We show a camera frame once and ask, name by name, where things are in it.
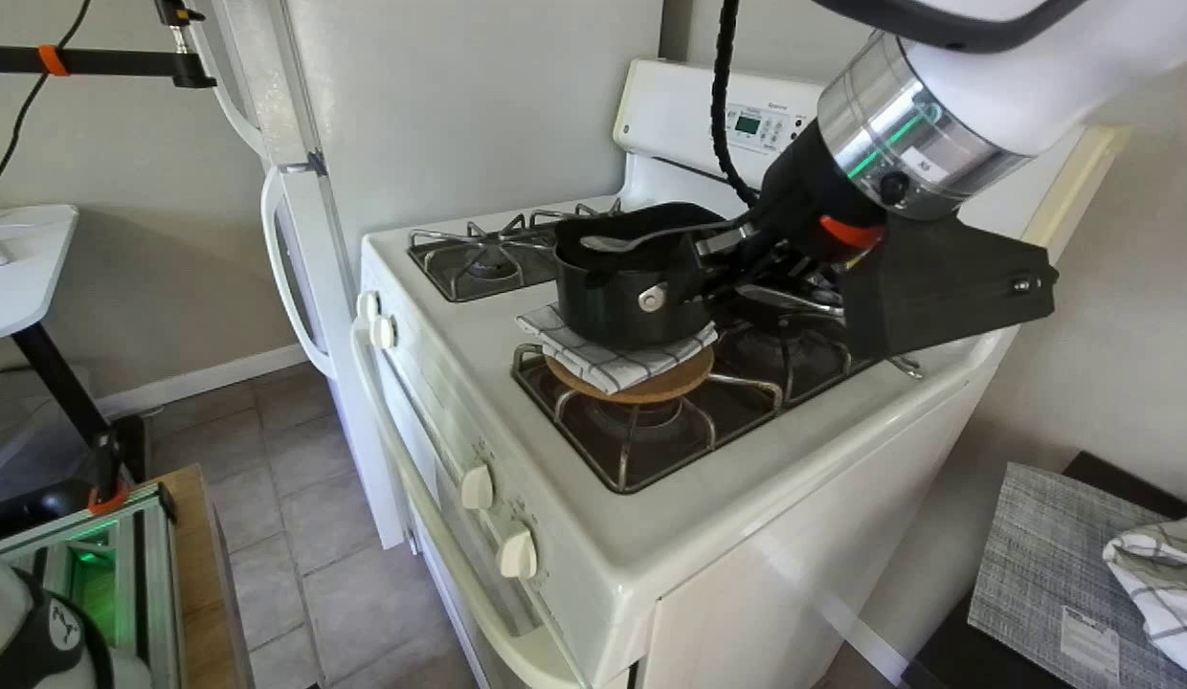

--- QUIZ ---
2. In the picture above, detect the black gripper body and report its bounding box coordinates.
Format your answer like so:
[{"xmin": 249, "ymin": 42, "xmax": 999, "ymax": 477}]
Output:
[{"xmin": 754, "ymin": 118, "xmax": 883, "ymax": 281}]

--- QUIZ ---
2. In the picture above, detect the black cooking pot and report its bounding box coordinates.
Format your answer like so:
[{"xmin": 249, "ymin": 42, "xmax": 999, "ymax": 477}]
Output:
[{"xmin": 550, "ymin": 202, "xmax": 764, "ymax": 354}]

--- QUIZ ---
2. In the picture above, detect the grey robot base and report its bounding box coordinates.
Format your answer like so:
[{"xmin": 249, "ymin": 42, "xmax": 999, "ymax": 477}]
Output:
[{"xmin": 0, "ymin": 539, "xmax": 122, "ymax": 689}]

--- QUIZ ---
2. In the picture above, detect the black burner grate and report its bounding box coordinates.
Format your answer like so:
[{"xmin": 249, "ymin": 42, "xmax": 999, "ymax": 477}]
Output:
[
  {"xmin": 407, "ymin": 201, "xmax": 623, "ymax": 305},
  {"xmin": 509, "ymin": 300, "xmax": 931, "ymax": 498}
]

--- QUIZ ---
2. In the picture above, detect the metal spoon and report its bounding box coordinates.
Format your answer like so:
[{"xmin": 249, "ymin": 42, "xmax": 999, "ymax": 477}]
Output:
[{"xmin": 574, "ymin": 213, "xmax": 740, "ymax": 255}]

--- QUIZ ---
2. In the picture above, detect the round wooden trivet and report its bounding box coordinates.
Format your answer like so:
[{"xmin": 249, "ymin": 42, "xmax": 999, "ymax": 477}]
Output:
[{"xmin": 541, "ymin": 342, "xmax": 721, "ymax": 415}]

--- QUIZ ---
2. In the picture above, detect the white checked cloth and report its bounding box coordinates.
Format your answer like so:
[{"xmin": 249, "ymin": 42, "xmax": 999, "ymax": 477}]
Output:
[{"xmin": 513, "ymin": 301, "xmax": 723, "ymax": 394}]

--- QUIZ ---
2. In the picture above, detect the white gas stove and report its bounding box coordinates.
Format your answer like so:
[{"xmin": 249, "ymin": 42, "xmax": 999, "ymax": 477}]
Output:
[{"xmin": 349, "ymin": 54, "xmax": 1132, "ymax": 689}]

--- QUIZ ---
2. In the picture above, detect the grey refrigerator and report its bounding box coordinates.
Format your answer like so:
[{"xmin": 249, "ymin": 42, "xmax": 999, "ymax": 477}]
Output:
[{"xmin": 168, "ymin": 0, "xmax": 667, "ymax": 557}]

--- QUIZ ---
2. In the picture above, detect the grey checked mat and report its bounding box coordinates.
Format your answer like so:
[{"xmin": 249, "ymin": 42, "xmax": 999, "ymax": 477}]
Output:
[{"xmin": 970, "ymin": 460, "xmax": 1187, "ymax": 689}]

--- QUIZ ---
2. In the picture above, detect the black side table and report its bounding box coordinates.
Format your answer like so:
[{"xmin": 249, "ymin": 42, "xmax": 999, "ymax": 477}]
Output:
[{"xmin": 901, "ymin": 449, "xmax": 1187, "ymax": 689}]

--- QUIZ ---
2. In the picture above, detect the white checked towel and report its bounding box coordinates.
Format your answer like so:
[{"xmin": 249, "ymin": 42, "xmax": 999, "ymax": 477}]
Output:
[{"xmin": 1102, "ymin": 509, "xmax": 1187, "ymax": 684}]

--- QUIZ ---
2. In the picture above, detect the wooden table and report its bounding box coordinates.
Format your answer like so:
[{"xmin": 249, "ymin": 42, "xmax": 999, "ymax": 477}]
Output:
[{"xmin": 154, "ymin": 463, "xmax": 258, "ymax": 689}]

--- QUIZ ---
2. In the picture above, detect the black tripod pole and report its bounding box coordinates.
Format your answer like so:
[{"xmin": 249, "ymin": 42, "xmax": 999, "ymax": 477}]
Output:
[{"xmin": 0, "ymin": 0, "xmax": 223, "ymax": 91}]

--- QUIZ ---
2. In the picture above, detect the red clamp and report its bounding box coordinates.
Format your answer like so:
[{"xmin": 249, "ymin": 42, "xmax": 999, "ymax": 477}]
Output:
[{"xmin": 85, "ymin": 431, "xmax": 134, "ymax": 521}]

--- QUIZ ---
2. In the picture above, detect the white folding table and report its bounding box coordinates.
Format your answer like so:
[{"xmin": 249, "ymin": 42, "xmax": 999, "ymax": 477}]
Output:
[{"xmin": 0, "ymin": 202, "xmax": 148, "ymax": 489}]

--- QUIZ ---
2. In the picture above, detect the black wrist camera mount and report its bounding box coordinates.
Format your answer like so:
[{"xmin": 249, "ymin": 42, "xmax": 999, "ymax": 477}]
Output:
[{"xmin": 831, "ymin": 208, "xmax": 1060, "ymax": 363}]

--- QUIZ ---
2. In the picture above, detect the thick black sleeved cable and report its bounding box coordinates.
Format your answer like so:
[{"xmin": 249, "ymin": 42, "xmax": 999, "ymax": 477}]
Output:
[{"xmin": 706, "ymin": 0, "xmax": 764, "ymax": 212}]

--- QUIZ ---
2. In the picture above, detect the white oven door handle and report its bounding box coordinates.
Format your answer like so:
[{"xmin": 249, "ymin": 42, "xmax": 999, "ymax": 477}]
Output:
[{"xmin": 346, "ymin": 317, "xmax": 587, "ymax": 689}]

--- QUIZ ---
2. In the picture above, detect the aluminium rail frame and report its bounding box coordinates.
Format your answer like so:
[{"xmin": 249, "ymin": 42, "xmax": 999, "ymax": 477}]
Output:
[{"xmin": 0, "ymin": 486, "xmax": 192, "ymax": 689}]

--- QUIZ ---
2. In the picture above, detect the thin black cable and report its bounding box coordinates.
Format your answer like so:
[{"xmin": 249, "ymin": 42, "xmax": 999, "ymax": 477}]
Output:
[{"xmin": 0, "ymin": 0, "xmax": 95, "ymax": 208}]

